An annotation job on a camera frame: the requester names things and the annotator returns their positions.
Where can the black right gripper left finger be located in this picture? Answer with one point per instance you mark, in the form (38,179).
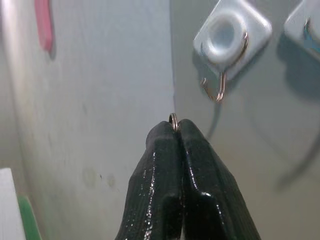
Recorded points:
(155,190)

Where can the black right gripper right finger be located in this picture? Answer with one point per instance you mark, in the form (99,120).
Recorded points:
(207,200)

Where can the green sheet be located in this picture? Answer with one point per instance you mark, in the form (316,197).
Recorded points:
(30,220)

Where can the white block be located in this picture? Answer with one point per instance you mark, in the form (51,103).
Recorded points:
(8,205)

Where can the white square wall hook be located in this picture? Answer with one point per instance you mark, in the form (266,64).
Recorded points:
(225,32)
(295,27)

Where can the pink wall sticker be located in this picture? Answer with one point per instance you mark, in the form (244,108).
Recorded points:
(44,25)

